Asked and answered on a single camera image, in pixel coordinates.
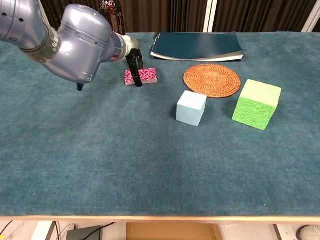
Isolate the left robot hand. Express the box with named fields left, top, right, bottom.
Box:
left=121, top=35, right=144, bottom=88

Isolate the pink patterned rectangular packet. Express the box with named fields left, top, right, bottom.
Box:
left=124, top=67, right=158, bottom=86

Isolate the brown glass bottle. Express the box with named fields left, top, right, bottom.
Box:
left=99, top=0, right=126, bottom=35

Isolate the dark blue notebook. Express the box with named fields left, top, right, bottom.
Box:
left=149, top=31, right=249, bottom=63

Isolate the light blue cube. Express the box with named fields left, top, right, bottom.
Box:
left=176, top=90, right=208, bottom=127

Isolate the round woven rattan coaster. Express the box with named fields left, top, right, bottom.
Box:
left=183, top=63, right=242, bottom=99

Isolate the teal table cloth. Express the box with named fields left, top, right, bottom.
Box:
left=0, top=32, right=320, bottom=218

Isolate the green foam cube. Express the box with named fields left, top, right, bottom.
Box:
left=231, top=79, right=283, bottom=131

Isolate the cardboard box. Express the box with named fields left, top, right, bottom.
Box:
left=125, top=222, right=223, bottom=240

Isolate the dark grey flat box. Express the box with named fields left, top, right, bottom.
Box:
left=66, top=225, right=105, bottom=240

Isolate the white table leg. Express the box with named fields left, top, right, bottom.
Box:
left=273, top=223, right=297, bottom=240
left=31, top=221, right=57, bottom=240

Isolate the white sneaker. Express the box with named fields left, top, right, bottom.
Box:
left=296, top=224, right=320, bottom=240

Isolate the white partition post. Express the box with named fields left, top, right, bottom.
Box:
left=300, top=0, right=320, bottom=34
left=203, top=0, right=218, bottom=34

